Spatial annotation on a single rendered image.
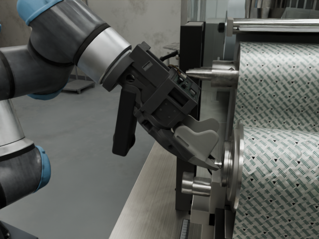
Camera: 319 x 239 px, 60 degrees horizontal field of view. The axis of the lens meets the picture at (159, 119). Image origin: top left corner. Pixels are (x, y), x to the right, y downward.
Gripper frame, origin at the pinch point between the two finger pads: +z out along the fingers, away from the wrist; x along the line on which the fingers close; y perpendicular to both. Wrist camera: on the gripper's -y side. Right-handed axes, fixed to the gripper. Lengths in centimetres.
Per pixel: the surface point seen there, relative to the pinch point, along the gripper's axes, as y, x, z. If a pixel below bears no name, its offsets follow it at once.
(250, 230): -1.6, -4.4, 10.5
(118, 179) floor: -147, 158, 21
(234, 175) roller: 2.9, -3.7, 2.4
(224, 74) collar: 7.6, 23.8, -4.0
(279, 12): 27, 69, 2
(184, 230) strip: -30.7, 21.2, 19.2
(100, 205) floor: -149, 123, 18
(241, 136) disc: 7.2, -1.3, -0.5
